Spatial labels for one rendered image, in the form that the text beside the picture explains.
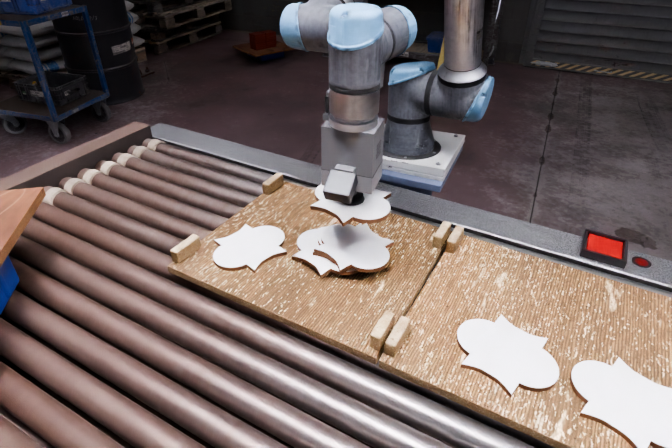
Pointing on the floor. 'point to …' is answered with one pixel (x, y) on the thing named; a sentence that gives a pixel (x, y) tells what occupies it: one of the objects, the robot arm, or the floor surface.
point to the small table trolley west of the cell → (15, 110)
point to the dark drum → (104, 23)
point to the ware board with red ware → (263, 46)
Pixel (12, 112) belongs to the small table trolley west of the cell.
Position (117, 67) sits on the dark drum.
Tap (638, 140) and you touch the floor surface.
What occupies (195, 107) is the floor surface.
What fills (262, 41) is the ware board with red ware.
